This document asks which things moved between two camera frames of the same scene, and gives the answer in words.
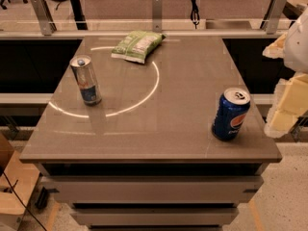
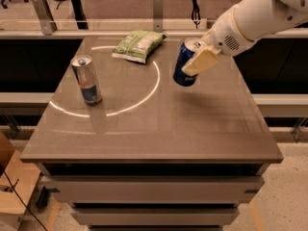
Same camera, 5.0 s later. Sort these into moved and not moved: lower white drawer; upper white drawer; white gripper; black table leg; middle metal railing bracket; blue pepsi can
Moved: white gripper; blue pepsi can
Not moved: middle metal railing bracket; lower white drawer; upper white drawer; black table leg
